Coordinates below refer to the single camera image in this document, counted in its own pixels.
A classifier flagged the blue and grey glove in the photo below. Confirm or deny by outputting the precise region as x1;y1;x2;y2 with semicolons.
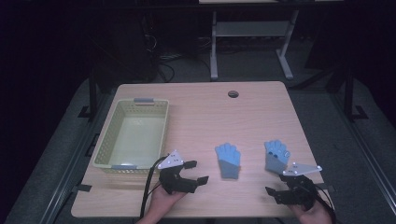
263;139;291;175
214;142;242;180

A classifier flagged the black tape strip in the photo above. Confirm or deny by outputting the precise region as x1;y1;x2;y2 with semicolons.
72;184;93;193

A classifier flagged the person's right hand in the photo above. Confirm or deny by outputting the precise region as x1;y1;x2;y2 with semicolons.
288;200;334;224

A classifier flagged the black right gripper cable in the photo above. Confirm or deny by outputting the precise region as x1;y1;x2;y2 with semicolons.
312;183;338;224

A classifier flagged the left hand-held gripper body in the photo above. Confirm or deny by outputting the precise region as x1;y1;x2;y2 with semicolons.
157;149;200;195

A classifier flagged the person's left hand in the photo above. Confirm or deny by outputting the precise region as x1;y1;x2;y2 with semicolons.
136;185;188;224

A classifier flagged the aluminium floor rail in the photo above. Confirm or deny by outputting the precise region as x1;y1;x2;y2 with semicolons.
38;92;108;224
330;92;396;216

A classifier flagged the white metal desk frame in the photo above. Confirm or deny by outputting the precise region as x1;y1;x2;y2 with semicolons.
209;8;301;80

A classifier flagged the bundle of floor cables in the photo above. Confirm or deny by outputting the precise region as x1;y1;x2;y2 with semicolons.
143;34;213;82

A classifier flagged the black metal stand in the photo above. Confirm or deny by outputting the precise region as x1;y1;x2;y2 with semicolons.
343;63;369;123
78;66;98;119

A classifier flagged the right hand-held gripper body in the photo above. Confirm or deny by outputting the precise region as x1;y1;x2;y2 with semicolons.
279;161;323;211

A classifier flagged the pale yellow plastic basket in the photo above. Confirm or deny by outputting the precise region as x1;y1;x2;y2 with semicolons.
92;97;171;175

